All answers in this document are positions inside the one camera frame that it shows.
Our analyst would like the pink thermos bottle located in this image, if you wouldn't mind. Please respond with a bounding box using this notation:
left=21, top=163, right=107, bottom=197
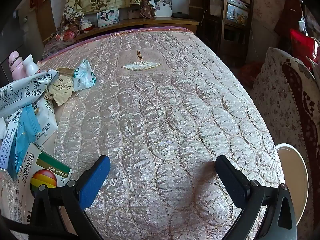
left=8, top=51, right=27, bottom=79

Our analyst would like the medicine box with rainbow ball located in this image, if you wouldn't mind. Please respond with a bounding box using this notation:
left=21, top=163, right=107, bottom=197
left=14, top=142, right=73, bottom=227

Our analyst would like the white printed wrapper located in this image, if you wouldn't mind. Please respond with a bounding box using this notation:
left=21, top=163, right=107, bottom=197
left=0, top=70, right=60, bottom=118

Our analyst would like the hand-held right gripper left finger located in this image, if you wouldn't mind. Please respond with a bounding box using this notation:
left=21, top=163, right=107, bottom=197
left=29, top=155, right=111, bottom=240

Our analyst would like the blue packet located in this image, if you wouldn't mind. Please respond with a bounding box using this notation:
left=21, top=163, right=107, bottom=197
left=0, top=104, right=42, bottom=182

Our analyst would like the floral patterned sofa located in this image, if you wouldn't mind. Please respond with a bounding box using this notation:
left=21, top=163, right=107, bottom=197
left=251, top=47, right=310, bottom=180

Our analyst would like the white plastic bottle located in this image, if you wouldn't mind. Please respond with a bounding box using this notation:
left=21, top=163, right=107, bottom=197
left=22, top=54, right=40, bottom=77

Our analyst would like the floral fabric pile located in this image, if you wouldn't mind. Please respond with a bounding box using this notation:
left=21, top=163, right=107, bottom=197
left=57, top=2, right=85, bottom=42

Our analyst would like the white and green milk carton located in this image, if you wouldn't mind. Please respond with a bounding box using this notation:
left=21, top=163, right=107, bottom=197
left=32, top=97, right=58, bottom=147

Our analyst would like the red and white patterned blanket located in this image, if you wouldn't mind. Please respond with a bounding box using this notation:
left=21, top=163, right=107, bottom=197
left=282, top=57, right=320, bottom=205

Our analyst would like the green and white plastic wrapper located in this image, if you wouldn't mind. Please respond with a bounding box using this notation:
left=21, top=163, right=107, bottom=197
left=72, top=59, right=97, bottom=92

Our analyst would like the white printed box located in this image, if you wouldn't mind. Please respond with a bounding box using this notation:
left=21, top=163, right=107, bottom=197
left=226, top=1, right=250, bottom=25

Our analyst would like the brown patterned cloth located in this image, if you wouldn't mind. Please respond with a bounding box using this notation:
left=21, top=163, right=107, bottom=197
left=140, top=0, right=162, bottom=18

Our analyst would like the crumpled beige cloth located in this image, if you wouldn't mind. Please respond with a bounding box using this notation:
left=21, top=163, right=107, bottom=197
left=44, top=67, right=74, bottom=107

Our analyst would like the wooden headboard shelf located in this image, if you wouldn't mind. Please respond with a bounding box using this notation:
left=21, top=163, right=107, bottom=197
left=42, top=17, right=199, bottom=43

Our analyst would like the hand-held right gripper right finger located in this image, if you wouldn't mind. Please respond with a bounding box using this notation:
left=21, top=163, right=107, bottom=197
left=215, top=155, right=300, bottom=240

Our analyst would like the dark wooden chair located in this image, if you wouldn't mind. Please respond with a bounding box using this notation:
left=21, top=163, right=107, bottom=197
left=202, top=0, right=254, bottom=65

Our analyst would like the framed couple photo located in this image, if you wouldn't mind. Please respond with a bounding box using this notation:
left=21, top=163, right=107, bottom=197
left=97, top=8, right=120, bottom=27

